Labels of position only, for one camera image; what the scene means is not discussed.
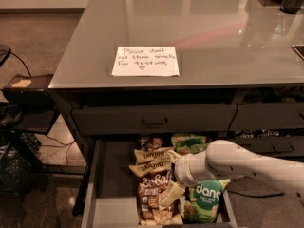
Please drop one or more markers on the rear green Dang chip bag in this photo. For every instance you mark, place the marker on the rear green Dang chip bag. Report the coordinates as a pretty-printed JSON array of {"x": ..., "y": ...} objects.
[{"x": 188, "y": 140}]

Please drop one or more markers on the front green Dang chip bag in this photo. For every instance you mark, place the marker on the front green Dang chip bag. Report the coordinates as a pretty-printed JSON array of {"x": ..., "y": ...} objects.
[{"x": 202, "y": 201}]

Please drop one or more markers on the dark snack bags right drawer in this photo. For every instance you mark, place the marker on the dark snack bags right drawer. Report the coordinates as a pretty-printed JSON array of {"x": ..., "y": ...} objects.
[{"x": 266, "y": 133}]

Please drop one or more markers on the open middle drawer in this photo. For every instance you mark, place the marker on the open middle drawer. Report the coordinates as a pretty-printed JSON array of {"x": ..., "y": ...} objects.
[{"x": 111, "y": 196}]

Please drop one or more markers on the right middle drawer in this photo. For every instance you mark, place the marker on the right middle drawer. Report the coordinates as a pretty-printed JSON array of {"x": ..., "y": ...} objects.
[{"x": 274, "y": 146}]

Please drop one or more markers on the black mesh pen cup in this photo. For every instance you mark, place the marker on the black mesh pen cup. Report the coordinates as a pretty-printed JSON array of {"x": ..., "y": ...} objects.
[{"x": 291, "y": 6}]

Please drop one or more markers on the brown sea salt chip bag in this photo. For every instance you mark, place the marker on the brown sea salt chip bag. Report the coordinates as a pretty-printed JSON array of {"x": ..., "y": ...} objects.
[{"x": 150, "y": 190}]

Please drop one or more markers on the closed top right drawer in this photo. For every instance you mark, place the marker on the closed top right drawer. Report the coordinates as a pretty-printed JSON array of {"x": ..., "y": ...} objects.
[{"x": 268, "y": 116}]

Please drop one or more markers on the closed drawer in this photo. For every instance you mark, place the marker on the closed drawer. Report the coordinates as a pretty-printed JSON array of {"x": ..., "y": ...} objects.
[
  {"x": 153, "y": 118},
  {"x": 268, "y": 116}
]

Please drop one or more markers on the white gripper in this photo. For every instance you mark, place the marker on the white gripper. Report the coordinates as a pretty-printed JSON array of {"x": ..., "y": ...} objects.
[{"x": 182, "y": 171}]

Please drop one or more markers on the tan Late July chip bag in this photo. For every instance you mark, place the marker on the tan Late July chip bag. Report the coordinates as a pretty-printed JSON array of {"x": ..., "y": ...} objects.
[{"x": 141, "y": 170}]

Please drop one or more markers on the dark chip bag at back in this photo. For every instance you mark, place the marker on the dark chip bag at back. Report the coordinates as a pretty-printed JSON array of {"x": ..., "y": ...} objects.
[{"x": 150, "y": 142}]

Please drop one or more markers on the black side stand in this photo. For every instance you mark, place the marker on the black side stand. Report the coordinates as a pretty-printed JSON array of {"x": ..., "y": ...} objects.
[{"x": 29, "y": 105}]

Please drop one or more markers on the grey cabinet with glass top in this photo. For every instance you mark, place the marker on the grey cabinet with glass top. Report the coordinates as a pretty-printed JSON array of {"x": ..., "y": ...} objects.
[{"x": 230, "y": 52}]

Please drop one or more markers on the middle green Dang chip bag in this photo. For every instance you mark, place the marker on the middle green Dang chip bag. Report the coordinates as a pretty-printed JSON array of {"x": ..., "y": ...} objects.
[{"x": 191, "y": 149}]

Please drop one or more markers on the black plastic crate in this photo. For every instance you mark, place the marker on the black plastic crate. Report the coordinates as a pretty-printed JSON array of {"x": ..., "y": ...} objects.
[{"x": 18, "y": 154}]

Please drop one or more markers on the white handwritten paper note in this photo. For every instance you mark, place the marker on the white handwritten paper note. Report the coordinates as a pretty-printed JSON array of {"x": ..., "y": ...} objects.
[{"x": 146, "y": 61}]

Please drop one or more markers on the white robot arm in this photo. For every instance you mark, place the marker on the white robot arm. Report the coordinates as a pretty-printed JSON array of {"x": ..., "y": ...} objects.
[{"x": 227, "y": 160}]

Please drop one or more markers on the green dang chip bag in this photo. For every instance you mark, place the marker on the green dang chip bag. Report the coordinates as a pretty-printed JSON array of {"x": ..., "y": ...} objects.
[
  {"x": 188, "y": 140},
  {"x": 202, "y": 201},
  {"x": 191, "y": 149}
]

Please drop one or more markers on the closed top left drawer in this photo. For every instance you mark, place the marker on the closed top left drawer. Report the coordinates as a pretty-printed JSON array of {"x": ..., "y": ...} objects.
[{"x": 153, "y": 118}]

